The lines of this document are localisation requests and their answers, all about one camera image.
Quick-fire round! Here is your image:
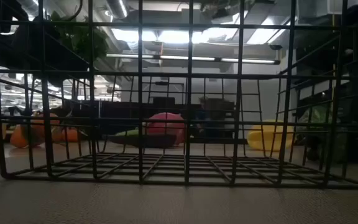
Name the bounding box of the pink dragon fruit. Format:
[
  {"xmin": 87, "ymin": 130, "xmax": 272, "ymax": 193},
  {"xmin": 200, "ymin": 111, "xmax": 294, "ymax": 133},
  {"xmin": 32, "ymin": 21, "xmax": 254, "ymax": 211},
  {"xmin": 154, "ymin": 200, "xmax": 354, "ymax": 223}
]
[{"xmin": 146, "ymin": 112, "xmax": 186, "ymax": 146}]

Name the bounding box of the dark purple oblong vegetable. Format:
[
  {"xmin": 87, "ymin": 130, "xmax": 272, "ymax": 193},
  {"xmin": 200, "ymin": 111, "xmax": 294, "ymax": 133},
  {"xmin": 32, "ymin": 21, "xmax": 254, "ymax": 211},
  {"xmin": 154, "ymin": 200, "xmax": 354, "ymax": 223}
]
[{"xmin": 103, "ymin": 133, "xmax": 177, "ymax": 149}]

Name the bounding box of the dark green cucumber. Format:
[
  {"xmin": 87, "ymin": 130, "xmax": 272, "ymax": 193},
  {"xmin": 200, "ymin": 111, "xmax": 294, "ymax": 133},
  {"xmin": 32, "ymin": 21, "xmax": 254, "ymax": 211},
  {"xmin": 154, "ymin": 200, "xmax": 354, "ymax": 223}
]
[{"xmin": 115, "ymin": 128, "xmax": 147, "ymax": 137}]

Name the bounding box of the yellow starfruit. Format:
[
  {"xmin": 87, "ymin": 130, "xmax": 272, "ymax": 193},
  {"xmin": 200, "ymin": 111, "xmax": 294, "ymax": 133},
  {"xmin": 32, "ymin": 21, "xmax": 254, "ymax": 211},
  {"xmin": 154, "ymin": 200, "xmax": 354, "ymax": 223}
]
[{"xmin": 247, "ymin": 119, "xmax": 295, "ymax": 152}]

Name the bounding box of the orange carrot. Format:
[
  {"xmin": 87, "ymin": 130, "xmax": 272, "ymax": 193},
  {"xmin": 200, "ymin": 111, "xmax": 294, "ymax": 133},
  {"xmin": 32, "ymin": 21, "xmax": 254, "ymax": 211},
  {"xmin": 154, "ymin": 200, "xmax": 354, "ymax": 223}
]
[{"xmin": 52, "ymin": 126, "xmax": 81, "ymax": 143}]

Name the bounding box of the orange mandarin bunch with leaves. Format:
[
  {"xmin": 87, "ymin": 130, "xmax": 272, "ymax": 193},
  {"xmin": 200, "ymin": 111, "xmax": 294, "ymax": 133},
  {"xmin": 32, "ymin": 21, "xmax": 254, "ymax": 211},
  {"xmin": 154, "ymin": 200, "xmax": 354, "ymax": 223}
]
[{"xmin": 10, "ymin": 111, "xmax": 62, "ymax": 149}]

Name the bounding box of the long tube light fixture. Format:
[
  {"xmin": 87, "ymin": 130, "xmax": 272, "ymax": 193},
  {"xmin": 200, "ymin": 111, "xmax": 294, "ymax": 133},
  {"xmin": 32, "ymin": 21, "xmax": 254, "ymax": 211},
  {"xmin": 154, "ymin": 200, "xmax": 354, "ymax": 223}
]
[{"xmin": 106, "ymin": 53, "xmax": 282, "ymax": 65}]

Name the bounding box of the green leafy plant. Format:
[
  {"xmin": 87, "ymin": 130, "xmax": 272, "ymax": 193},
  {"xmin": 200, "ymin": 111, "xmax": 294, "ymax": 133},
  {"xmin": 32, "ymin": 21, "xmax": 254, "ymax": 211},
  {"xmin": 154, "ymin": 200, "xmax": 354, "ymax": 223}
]
[{"xmin": 50, "ymin": 11, "xmax": 111, "ymax": 63}]

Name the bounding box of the green corn in husk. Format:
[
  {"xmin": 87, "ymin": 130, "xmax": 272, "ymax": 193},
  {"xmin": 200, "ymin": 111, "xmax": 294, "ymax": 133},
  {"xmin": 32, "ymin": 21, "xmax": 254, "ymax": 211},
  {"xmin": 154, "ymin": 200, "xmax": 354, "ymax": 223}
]
[{"xmin": 296, "ymin": 105, "xmax": 334, "ymax": 126}]

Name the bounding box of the black wire basket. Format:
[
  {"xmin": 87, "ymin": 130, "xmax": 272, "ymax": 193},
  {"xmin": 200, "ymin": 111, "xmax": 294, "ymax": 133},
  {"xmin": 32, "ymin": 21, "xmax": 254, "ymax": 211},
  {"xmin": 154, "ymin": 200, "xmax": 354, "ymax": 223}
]
[{"xmin": 0, "ymin": 0, "xmax": 358, "ymax": 189}]

